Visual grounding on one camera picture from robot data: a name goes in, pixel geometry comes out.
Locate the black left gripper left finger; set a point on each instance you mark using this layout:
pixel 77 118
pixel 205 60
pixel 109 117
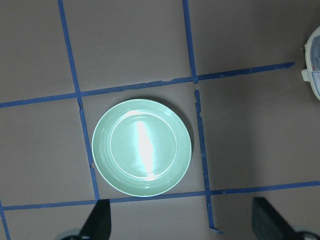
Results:
pixel 98 223

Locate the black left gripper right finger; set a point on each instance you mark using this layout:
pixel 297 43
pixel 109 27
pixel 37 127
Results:
pixel 267 223

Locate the light green round plate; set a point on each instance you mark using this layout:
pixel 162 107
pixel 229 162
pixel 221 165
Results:
pixel 141 148

